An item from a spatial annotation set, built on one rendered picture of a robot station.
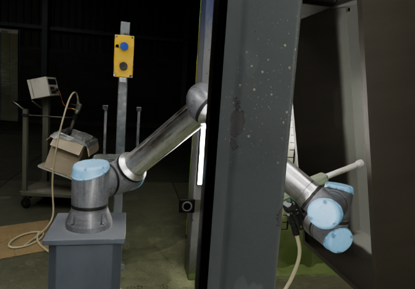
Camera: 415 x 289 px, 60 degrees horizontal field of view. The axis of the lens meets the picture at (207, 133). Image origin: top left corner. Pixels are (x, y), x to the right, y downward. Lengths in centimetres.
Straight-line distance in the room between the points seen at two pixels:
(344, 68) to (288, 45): 172
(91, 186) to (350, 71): 138
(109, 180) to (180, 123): 40
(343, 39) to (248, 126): 175
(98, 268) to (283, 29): 140
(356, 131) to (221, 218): 178
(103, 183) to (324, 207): 89
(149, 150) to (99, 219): 35
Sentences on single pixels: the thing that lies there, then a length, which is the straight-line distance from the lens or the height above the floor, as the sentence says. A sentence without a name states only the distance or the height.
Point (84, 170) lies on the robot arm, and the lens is 153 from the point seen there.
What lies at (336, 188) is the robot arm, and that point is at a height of 97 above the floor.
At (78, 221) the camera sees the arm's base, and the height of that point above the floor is 68.
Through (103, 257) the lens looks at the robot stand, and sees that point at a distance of 157.
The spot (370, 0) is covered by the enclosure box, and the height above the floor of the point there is 157.
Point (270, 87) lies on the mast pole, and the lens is 29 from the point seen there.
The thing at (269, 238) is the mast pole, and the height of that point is 112.
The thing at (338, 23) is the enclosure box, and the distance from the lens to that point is 201.
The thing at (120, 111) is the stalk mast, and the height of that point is 107.
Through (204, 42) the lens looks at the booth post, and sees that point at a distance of 226.
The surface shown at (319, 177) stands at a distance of 155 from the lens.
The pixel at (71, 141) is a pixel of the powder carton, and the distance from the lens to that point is 363.
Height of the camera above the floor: 124
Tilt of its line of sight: 7 degrees down
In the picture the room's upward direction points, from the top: 4 degrees clockwise
